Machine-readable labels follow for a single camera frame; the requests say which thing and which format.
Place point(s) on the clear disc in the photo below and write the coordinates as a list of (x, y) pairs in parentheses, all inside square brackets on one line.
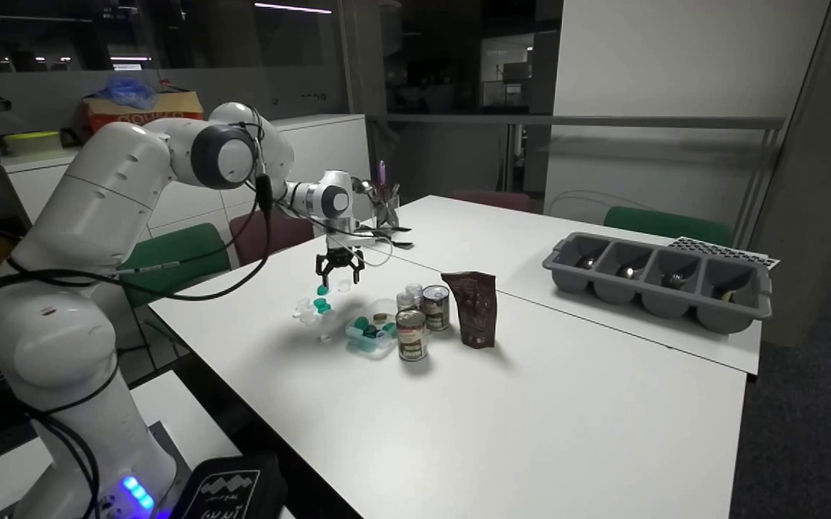
[(305, 313)]

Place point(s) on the maroon chair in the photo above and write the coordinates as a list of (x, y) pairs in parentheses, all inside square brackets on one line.
[(258, 235)]

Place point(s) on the green disc left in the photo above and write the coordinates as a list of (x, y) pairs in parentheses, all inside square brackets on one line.
[(321, 307)]

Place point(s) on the green chair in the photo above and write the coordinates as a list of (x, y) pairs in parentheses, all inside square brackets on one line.
[(669, 223), (172, 264)]

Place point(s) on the orange box on cabinet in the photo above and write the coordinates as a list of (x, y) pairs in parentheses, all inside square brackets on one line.
[(165, 105)]

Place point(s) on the glass jar with label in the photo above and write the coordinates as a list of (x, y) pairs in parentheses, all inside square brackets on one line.
[(410, 336)]

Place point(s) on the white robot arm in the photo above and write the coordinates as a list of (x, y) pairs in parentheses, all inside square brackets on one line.
[(57, 339)]

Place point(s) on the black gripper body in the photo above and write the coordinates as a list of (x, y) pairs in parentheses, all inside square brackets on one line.
[(343, 252)]

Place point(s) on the brown foil pouch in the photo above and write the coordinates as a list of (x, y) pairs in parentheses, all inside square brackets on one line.
[(475, 295)]

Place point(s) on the grey cutlery tray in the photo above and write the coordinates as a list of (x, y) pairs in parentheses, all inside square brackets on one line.
[(722, 290)]

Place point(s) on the tin can with label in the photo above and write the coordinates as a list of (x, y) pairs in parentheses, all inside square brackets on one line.
[(438, 307)]

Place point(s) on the small white jar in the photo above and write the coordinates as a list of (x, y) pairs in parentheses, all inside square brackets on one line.
[(415, 293)]

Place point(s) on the far green chair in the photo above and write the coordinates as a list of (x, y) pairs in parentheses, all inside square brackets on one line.
[(669, 223)]

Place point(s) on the black control box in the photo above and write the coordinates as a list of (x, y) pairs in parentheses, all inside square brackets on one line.
[(232, 489)]

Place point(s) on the white storage cabinet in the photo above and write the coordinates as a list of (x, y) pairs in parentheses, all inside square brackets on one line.
[(324, 144)]

